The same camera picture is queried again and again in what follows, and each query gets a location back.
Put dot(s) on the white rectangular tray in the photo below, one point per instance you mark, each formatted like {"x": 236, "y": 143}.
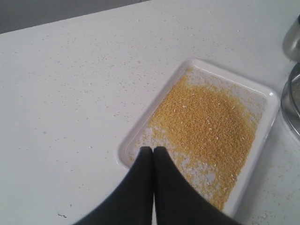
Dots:
{"x": 264, "y": 126}

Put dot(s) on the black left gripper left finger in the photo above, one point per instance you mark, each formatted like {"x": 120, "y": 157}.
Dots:
{"x": 131, "y": 203}

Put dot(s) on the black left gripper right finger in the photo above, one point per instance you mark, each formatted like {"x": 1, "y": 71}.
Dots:
{"x": 176, "y": 202}

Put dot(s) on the stainless steel cup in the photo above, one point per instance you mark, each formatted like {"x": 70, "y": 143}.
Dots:
{"x": 291, "y": 41}

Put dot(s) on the yellow millet grains pile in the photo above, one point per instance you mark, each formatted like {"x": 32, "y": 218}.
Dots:
{"x": 208, "y": 126}

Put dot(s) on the round steel mesh sieve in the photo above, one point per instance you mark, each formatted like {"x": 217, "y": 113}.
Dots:
{"x": 290, "y": 101}

